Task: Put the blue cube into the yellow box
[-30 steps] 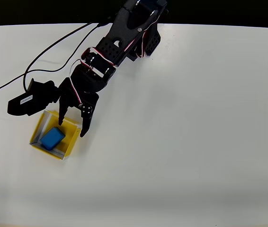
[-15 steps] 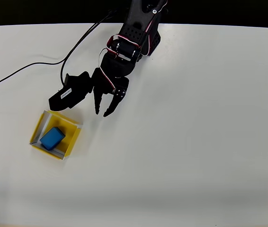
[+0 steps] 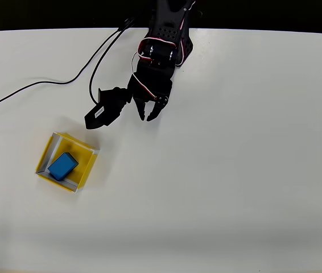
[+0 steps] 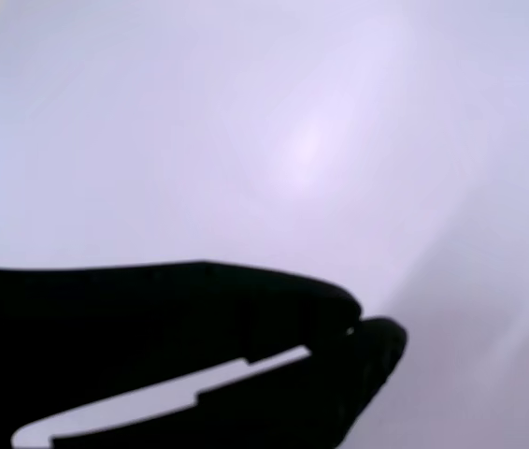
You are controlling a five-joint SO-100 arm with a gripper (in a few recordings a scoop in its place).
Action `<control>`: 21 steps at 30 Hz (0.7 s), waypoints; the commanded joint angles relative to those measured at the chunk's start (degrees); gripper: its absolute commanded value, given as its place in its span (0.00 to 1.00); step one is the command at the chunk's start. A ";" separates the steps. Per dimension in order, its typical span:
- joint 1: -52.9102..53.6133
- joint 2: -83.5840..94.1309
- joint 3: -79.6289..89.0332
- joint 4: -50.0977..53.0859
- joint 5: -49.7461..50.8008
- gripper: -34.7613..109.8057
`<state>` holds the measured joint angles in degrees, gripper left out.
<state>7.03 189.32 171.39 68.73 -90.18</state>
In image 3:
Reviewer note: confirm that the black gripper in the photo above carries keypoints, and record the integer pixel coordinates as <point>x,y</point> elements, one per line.
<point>145,95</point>

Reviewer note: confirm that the blue block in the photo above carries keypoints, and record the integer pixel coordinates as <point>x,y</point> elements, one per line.
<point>62,166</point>

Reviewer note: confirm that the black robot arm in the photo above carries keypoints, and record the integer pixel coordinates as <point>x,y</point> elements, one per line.
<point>166,25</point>

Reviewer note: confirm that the yellow open box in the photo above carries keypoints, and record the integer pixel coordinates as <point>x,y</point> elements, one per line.
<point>85,167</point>

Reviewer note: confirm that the black camera with white label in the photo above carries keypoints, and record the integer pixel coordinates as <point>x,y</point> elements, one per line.
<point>107,111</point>

